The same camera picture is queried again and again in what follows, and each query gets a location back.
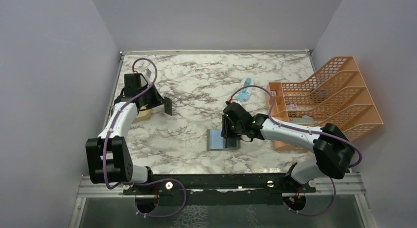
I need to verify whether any black credit card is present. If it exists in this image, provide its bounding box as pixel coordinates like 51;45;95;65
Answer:
164;96;173;116

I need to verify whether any taupe leather card holder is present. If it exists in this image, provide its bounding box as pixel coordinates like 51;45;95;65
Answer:
207;129;241;151

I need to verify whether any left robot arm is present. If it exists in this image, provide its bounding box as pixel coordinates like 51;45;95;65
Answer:
86;73;164;194

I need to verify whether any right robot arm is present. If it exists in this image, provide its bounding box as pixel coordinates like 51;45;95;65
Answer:
221;102;355;192

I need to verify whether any beige card tray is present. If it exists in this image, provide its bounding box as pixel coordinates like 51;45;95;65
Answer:
133;106;152;123

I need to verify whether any red white small box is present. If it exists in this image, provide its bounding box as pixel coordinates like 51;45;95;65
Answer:
286;104;299;111

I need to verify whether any orange plastic file organizer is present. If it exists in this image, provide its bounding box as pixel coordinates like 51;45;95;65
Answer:
266;56;383;142

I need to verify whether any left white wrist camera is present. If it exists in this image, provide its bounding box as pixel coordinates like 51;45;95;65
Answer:
143;68;152;85

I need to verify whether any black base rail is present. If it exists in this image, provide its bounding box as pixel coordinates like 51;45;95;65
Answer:
123;172;316;206

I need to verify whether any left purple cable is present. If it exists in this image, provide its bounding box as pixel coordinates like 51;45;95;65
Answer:
101;57;188;219

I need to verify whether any purple cable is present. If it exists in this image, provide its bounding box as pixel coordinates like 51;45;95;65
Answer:
228;85;363;217
101;57;188;219

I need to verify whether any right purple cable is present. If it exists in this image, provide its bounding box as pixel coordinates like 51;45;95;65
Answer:
228;85;363;217

